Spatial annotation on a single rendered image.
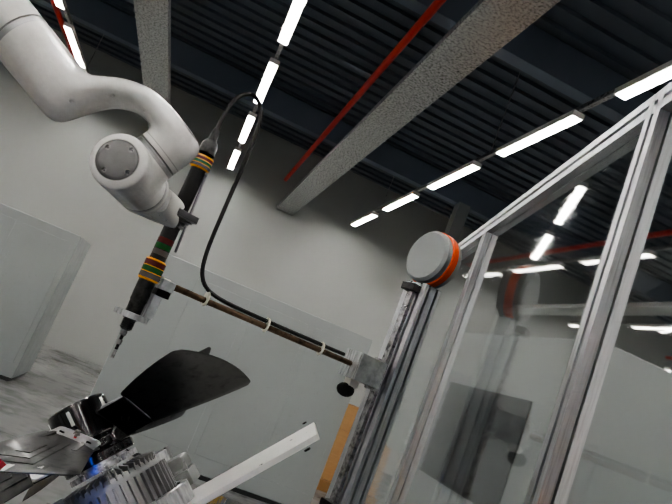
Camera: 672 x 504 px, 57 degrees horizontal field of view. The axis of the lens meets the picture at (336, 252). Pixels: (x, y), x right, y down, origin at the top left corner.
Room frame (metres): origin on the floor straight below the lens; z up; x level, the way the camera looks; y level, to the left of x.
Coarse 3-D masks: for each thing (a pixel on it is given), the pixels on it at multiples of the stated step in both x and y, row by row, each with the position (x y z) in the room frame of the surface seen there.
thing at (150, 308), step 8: (160, 288) 1.29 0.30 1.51; (168, 288) 1.29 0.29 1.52; (152, 296) 1.29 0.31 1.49; (160, 296) 1.28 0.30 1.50; (168, 296) 1.29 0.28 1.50; (152, 304) 1.28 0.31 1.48; (120, 312) 1.25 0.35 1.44; (128, 312) 1.25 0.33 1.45; (144, 312) 1.29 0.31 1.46; (152, 312) 1.29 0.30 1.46; (136, 320) 1.26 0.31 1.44; (144, 320) 1.27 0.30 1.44
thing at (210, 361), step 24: (168, 360) 1.20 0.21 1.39; (192, 360) 1.22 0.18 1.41; (216, 360) 1.23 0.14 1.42; (144, 384) 1.28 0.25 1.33; (168, 384) 1.29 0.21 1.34; (192, 384) 1.30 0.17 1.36; (216, 384) 1.31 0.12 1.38; (240, 384) 1.33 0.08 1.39; (144, 408) 1.34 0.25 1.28; (168, 408) 1.35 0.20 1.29
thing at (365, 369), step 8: (352, 352) 1.61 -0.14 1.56; (360, 352) 1.59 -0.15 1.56; (352, 360) 1.60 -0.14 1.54; (360, 360) 1.58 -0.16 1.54; (368, 360) 1.59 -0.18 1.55; (376, 360) 1.61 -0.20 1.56; (384, 360) 1.64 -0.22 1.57; (344, 368) 1.62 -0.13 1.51; (352, 368) 1.59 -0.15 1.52; (360, 368) 1.58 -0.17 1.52; (368, 368) 1.60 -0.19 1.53; (376, 368) 1.61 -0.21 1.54; (384, 368) 1.62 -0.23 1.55; (352, 376) 1.59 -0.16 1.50; (360, 376) 1.59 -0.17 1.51; (368, 376) 1.60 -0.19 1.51; (376, 376) 1.62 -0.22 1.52; (368, 384) 1.61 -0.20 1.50; (376, 384) 1.62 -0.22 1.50
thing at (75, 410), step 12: (96, 396) 1.35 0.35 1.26; (72, 408) 1.32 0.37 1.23; (84, 408) 1.33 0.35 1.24; (96, 408) 1.34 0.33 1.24; (48, 420) 1.34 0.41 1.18; (60, 420) 1.32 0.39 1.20; (84, 420) 1.32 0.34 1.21; (96, 420) 1.33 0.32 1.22; (108, 420) 1.35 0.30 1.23; (84, 432) 1.32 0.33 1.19; (96, 432) 1.33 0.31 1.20; (108, 432) 1.36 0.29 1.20; (108, 444) 1.35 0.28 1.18; (120, 444) 1.34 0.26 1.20; (132, 444) 1.37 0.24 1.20; (96, 456) 1.31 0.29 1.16; (108, 456) 1.31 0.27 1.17; (84, 468) 1.31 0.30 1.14
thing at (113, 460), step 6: (126, 450) 1.39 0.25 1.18; (132, 450) 1.36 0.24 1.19; (114, 456) 1.34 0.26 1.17; (120, 456) 1.33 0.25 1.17; (126, 456) 1.34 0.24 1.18; (102, 462) 1.33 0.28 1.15; (108, 462) 1.31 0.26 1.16; (114, 462) 1.32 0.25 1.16; (90, 468) 1.33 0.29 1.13; (96, 468) 1.31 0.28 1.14; (102, 468) 1.31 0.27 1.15; (84, 474) 1.31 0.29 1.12; (90, 474) 1.31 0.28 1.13; (96, 474) 1.31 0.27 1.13; (78, 480) 1.32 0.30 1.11; (84, 480) 1.32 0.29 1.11; (72, 486) 1.34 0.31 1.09
